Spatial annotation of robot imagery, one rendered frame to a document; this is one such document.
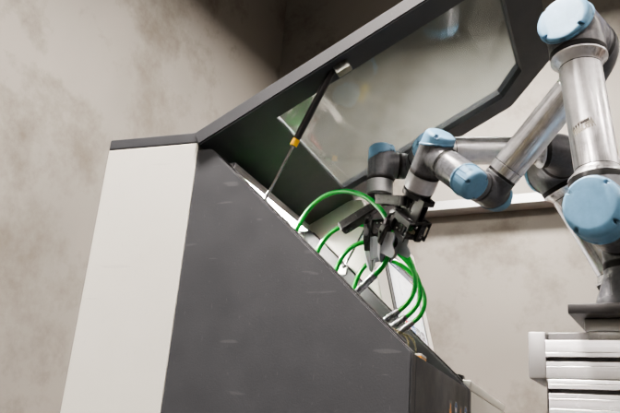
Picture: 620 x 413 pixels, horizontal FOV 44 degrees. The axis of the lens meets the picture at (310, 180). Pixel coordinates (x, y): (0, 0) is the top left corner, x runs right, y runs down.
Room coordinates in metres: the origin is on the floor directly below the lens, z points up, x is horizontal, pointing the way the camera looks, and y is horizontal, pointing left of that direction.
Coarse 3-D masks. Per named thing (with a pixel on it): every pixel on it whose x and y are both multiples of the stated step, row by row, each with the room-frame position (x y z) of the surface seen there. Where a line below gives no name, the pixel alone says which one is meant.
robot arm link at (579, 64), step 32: (576, 0) 1.32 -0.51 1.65; (544, 32) 1.36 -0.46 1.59; (576, 32) 1.32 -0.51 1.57; (608, 32) 1.38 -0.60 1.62; (576, 64) 1.34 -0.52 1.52; (576, 96) 1.35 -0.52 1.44; (576, 128) 1.35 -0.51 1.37; (608, 128) 1.33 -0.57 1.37; (576, 160) 1.36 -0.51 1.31; (608, 160) 1.32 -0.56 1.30; (576, 192) 1.33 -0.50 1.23; (608, 192) 1.29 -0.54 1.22; (576, 224) 1.34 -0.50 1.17; (608, 224) 1.30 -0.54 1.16
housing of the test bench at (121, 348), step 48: (144, 144) 1.88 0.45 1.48; (192, 144) 1.82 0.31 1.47; (144, 192) 1.87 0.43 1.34; (192, 192) 1.82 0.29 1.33; (96, 240) 1.92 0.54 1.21; (144, 240) 1.86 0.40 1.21; (96, 288) 1.91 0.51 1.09; (144, 288) 1.85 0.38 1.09; (96, 336) 1.90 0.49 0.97; (144, 336) 1.84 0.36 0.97; (96, 384) 1.89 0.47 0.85; (144, 384) 1.84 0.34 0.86
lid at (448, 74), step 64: (448, 0) 1.60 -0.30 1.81; (512, 0) 1.68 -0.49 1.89; (320, 64) 1.67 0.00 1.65; (384, 64) 1.77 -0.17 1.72; (448, 64) 1.88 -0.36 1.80; (512, 64) 2.00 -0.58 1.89; (256, 128) 1.82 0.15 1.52; (320, 128) 1.95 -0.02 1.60; (384, 128) 2.08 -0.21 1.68; (448, 128) 2.20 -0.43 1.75; (320, 192) 2.26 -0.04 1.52
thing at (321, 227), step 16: (336, 208) 2.41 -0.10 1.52; (352, 208) 2.39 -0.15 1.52; (320, 224) 2.43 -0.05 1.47; (336, 224) 2.41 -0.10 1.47; (336, 240) 2.41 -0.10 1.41; (352, 240) 2.38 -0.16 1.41; (352, 256) 2.38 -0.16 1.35; (368, 272) 2.36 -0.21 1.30; (384, 272) 2.45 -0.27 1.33; (384, 288) 2.40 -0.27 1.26; (480, 400) 2.38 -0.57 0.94
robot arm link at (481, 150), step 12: (456, 144) 1.83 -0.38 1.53; (468, 144) 1.83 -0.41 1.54; (480, 144) 1.84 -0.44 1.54; (492, 144) 1.84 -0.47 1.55; (504, 144) 1.84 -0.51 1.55; (552, 144) 1.83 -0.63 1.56; (564, 144) 1.84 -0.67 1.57; (408, 156) 1.92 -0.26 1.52; (468, 156) 1.85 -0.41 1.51; (480, 156) 1.85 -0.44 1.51; (492, 156) 1.85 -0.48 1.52; (540, 156) 1.85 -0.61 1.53; (552, 156) 1.85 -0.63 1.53; (564, 156) 1.85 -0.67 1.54; (552, 168) 1.89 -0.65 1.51; (564, 168) 1.89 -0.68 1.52
